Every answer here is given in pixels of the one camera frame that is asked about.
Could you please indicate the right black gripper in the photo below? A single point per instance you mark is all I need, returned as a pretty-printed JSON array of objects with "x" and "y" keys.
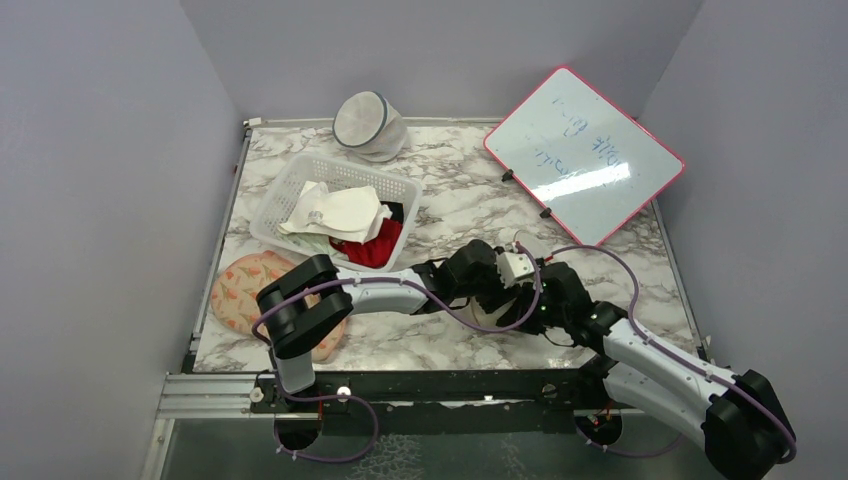
[{"x": 520, "y": 307}]

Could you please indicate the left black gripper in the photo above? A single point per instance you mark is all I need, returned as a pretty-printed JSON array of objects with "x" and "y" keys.
[{"x": 499, "y": 294}]

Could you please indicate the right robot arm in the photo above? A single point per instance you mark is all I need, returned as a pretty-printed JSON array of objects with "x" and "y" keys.
[{"x": 736, "y": 418}]

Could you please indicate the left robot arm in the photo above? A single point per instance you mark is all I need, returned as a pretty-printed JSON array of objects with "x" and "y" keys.
[{"x": 302, "y": 307}]

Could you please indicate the round mesh laundry bag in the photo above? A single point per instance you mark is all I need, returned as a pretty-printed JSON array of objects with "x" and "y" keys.
[{"x": 369, "y": 127}]

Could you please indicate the red cloth in basket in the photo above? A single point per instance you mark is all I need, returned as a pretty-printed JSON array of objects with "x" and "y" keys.
[{"x": 375, "y": 253}]

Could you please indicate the white cloth in basket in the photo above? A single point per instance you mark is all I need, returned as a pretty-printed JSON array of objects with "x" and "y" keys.
[{"x": 352, "y": 214}]

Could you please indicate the pink framed whiteboard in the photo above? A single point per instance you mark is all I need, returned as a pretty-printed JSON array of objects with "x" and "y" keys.
[{"x": 591, "y": 166}]

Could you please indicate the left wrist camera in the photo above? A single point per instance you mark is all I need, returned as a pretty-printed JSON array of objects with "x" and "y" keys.
[{"x": 513, "y": 268}]

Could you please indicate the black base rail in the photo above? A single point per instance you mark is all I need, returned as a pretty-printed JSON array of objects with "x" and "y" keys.
[{"x": 355, "y": 404}]

